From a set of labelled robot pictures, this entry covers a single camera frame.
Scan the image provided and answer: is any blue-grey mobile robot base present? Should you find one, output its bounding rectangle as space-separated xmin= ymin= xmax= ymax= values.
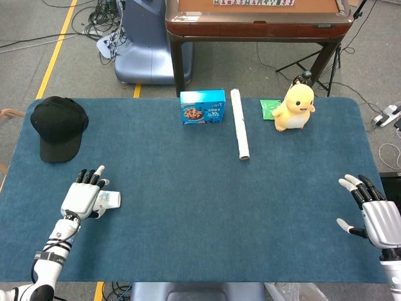
xmin=114 ymin=0 xmax=194 ymax=85

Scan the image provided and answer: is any blue cookie box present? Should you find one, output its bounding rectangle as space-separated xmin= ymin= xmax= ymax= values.
xmin=179 ymin=89 xmax=226 ymax=125

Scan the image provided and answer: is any green packet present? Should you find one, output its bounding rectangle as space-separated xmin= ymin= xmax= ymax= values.
xmin=259 ymin=99 xmax=282 ymax=120

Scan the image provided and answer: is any face-up mahjong tile row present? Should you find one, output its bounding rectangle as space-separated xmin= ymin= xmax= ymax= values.
xmin=214 ymin=0 xmax=295 ymax=6

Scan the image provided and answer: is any black tripod stand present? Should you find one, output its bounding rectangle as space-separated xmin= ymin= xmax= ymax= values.
xmin=275 ymin=0 xmax=369 ymax=97

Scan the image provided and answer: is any yellow plush toy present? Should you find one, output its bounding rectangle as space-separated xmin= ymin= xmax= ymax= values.
xmin=271 ymin=83 xmax=316 ymax=132

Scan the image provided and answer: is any tangled black cable bundle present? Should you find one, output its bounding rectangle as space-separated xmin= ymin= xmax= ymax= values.
xmin=70 ymin=0 xmax=126 ymax=65

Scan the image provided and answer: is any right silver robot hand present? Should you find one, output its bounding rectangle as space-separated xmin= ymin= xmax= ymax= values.
xmin=336 ymin=174 xmax=401 ymax=250

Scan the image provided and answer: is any white coiled cable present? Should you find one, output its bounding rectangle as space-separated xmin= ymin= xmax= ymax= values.
xmin=378 ymin=143 xmax=401 ymax=172

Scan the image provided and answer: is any white power strip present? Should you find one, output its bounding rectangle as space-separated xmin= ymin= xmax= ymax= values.
xmin=373 ymin=105 xmax=401 ymax=128

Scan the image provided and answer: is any black baseball cap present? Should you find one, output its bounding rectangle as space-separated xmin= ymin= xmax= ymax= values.
xmin=30 ymin=96 xmax=90 ymax=163

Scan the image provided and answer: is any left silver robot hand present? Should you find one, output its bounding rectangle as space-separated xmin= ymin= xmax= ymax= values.
xmin=60 ymin=165 xmax=111 ymax=220

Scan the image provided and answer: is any dark bottle black cap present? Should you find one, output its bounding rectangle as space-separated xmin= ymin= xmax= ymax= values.
xmin=293 ymin=71 xmax=313 ymax=88

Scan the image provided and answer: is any blue felt table mat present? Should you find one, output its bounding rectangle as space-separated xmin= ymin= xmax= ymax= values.
xmin=0 ymin=97 xmax=389 ymax=285

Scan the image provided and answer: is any clear plastic bag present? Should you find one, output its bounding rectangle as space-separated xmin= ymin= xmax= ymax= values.
xmin=264 ymin=282 xmax=330 ymax=301

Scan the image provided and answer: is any grey-blue robot torso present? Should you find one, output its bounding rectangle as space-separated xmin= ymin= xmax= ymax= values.
xmin=130 ymin=282 xmax=266 ymax=301

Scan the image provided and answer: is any wooden mahjong table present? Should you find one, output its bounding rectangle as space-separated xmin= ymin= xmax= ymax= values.
xmin=165 ymin=0 xmax=354 ymax=97

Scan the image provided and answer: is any black box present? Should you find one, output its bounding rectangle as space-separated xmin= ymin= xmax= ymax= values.
xmin=378 ymin=171 xmax=401 ymax=203

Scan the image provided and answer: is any white paper cup blue flower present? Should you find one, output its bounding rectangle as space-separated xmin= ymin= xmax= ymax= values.
xmin=96 ymin=189 xmax=122 ymax=210

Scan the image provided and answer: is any long black floor cable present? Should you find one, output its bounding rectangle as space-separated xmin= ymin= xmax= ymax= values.
xmin=0 ymin=31 xmax=83 ymax=50

